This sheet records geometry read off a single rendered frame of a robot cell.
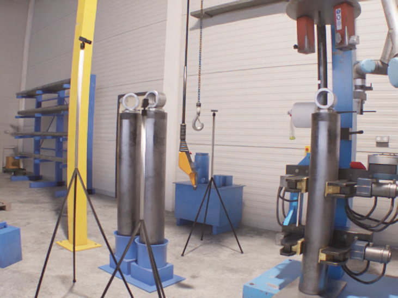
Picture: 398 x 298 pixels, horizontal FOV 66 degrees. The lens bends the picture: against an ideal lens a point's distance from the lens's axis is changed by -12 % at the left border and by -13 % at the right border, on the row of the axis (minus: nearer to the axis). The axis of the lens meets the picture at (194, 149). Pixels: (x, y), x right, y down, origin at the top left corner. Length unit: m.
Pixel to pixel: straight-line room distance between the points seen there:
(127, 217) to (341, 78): 2.19
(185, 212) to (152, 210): 2.12
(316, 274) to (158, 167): 1.50
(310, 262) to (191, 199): 2.65
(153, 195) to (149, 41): 4.43
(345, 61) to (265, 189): 2.63
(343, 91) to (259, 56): 2.49
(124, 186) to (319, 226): 1.68
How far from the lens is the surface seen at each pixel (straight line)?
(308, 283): 2.63
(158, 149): 2.83
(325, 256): 2.48
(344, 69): 2.95
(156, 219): 2.90
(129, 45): 7.32
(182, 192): 4.96
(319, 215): 2.48
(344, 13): 2.52
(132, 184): 3.09
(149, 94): 2.94
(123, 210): 3.14
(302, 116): 3.44
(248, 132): 5.13
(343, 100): 2.91
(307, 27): 2.75
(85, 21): 4.06
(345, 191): 2.41
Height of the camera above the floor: 1.25
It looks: 2 degrees down
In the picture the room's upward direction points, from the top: 2 degrees clockwise
